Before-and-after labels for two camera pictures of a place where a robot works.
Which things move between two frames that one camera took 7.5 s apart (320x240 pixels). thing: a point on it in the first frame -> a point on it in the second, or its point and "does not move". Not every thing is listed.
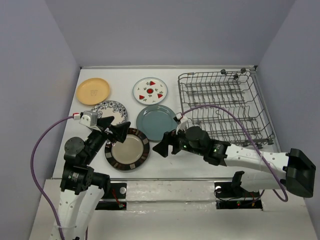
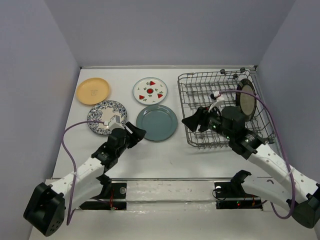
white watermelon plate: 149,90 does not move
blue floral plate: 107,108 does not move
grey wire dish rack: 228,105 does not move
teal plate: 153,121 does not move
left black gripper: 120,130 -> 137,134
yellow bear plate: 93,91 does not move
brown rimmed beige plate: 130,154 -> 247,102
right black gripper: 168,138 -> 192,122
